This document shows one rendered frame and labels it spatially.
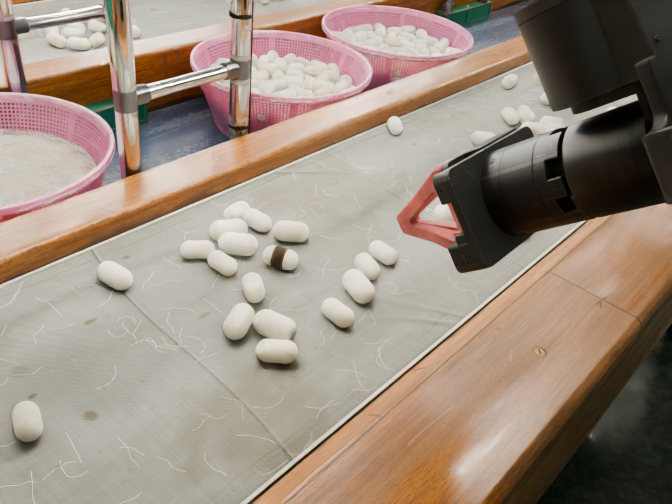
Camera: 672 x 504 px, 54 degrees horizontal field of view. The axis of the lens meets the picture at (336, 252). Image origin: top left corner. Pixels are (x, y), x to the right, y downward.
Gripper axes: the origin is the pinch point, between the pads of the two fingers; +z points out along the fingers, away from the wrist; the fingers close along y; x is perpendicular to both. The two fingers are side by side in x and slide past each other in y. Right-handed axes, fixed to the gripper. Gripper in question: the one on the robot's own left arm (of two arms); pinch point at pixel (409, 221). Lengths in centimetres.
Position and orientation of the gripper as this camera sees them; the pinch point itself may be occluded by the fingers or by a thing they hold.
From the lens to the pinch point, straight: 49.9
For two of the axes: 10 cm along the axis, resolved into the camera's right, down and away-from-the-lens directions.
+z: -6.2, 1.7, 7.6
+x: 4.1, 9.0, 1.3
